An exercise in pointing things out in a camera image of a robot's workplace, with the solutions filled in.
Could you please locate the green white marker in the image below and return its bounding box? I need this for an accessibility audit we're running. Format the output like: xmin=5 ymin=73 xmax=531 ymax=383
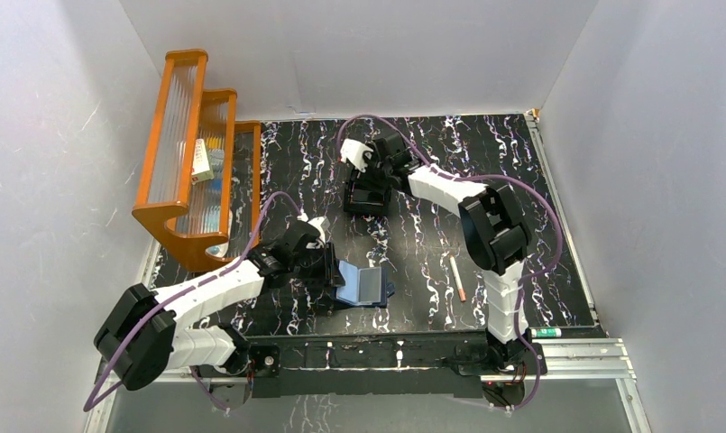
xmin=530 ymin=327 xmax=563 ymax=339

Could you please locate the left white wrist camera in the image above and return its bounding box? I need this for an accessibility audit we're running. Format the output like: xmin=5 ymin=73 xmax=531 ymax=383
xmin=298 ymin=214 xmax=330 ymax=248

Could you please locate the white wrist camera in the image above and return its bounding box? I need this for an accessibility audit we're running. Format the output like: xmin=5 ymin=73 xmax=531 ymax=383
xmin=298 ymin=214 xmax=330 ymax=248
xmin=340 ymin=138 xmax=374 ymax=173

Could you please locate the white orange pen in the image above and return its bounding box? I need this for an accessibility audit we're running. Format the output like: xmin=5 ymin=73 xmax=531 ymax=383
xmin=449 ymin=255 xmax=467 ymax=303

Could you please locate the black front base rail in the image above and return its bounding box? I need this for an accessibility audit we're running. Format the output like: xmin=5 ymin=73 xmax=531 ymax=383
xmin=195 ymin=329 xmax=548 ymax=410

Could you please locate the black card box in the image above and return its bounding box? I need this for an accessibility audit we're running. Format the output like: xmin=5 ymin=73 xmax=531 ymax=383
xmin=343 ymin=168 xmax=391 ymax=217

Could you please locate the white red small box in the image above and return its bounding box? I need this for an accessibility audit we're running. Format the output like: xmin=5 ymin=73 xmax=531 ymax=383
xmin=190 ymin=138 xmax=214 ymax=185

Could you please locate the orange wooden rack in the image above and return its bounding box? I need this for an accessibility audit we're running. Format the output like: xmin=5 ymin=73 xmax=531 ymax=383
xmin=132 ymin=49 xmax=262 ymax=272

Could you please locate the blue leather card holder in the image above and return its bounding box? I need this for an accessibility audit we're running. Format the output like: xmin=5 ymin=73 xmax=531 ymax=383
xmin=332 ymin=261 xmax=395 ymax=308

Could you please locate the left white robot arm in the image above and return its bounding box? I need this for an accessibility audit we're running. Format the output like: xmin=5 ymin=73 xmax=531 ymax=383
xmin=94 ymin=216 xmax=344 ymax=391

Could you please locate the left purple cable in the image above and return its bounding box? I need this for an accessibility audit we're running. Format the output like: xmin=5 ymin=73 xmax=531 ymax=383
xmin=82 ymin=190 xmax=307 ymax=413

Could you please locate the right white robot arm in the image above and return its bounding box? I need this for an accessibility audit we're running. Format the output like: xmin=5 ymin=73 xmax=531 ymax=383
xmin=341 ymin=134 xmax=531 ymax=373

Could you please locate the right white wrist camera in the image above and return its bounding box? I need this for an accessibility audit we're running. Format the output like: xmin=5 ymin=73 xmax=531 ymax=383
xmin=340 ymin=138 xmax=374 ymax=173

